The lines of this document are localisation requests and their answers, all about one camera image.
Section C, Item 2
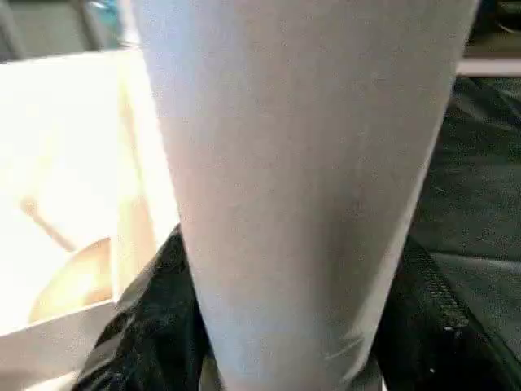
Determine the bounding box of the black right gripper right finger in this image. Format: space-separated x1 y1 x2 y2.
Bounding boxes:
374 235 521 391

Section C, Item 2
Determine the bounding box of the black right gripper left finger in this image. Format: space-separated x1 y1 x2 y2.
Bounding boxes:
77 226 217 391

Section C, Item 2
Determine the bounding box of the white plastic table leg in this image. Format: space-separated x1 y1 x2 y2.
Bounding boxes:
125 0 482 391

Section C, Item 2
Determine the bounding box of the black shiny table mat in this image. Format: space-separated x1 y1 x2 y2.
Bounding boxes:
401 75 521 367

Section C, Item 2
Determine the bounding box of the white plastic table top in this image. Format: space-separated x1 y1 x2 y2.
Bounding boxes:
0 49 229 391

